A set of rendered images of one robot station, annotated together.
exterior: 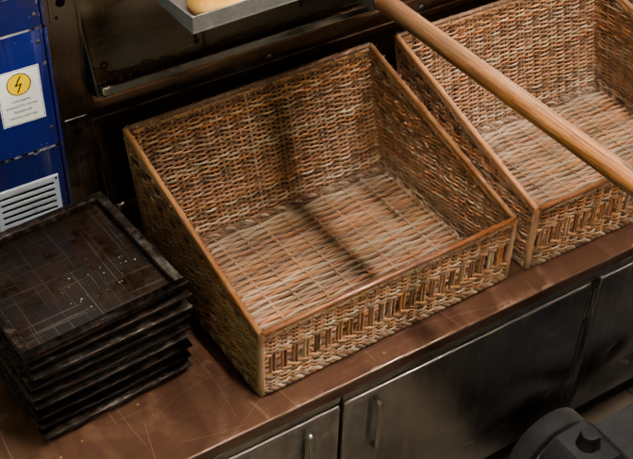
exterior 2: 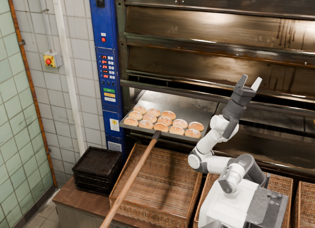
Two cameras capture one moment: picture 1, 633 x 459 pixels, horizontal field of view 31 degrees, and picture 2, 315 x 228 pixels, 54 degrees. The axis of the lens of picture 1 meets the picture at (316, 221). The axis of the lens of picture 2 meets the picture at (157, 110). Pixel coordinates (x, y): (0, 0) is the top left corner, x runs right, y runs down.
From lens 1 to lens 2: 1.52 m
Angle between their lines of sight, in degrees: 45
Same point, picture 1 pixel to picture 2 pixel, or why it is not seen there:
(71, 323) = (86, 169)
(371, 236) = (174, 202)
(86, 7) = not seen: hidden behind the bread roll
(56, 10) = (126, 112)
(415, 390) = not seen: outside the picture
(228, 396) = (107, 206)
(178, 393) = (102, 199)
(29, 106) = (116, 127)
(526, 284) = not seen: outside the picture
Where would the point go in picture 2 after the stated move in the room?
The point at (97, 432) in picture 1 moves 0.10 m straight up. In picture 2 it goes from (84, 194) to (82, 184)
